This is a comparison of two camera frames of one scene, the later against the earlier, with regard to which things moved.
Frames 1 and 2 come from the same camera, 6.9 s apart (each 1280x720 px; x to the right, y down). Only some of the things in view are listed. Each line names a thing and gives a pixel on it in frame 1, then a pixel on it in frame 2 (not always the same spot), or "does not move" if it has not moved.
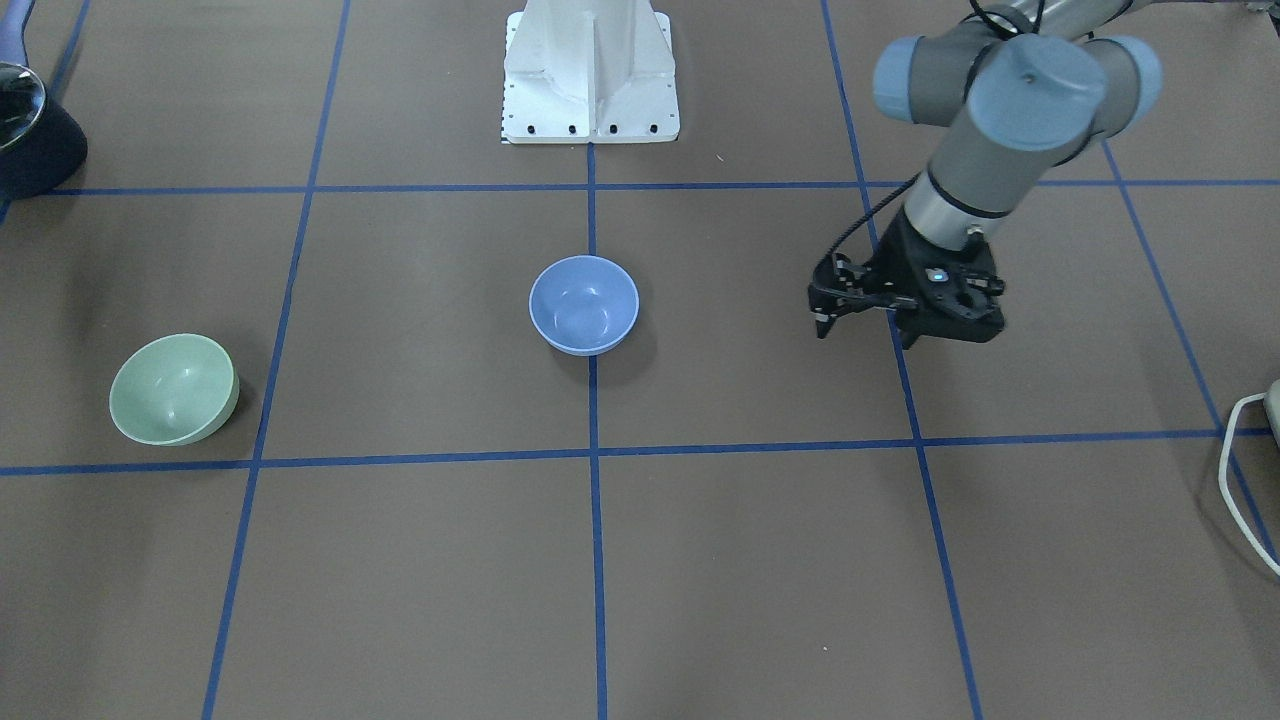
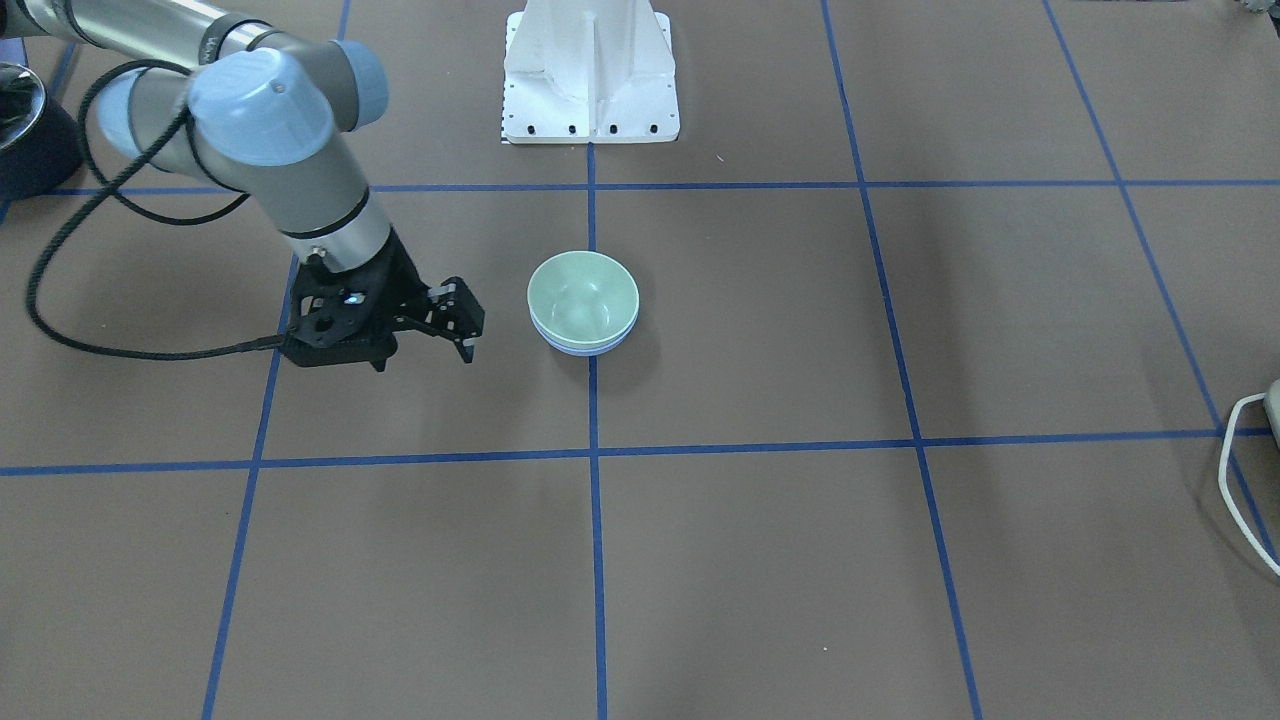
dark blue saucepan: (42, 147) does not move
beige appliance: (1272, 401) does not move
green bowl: (173, 389) to (583, 297)
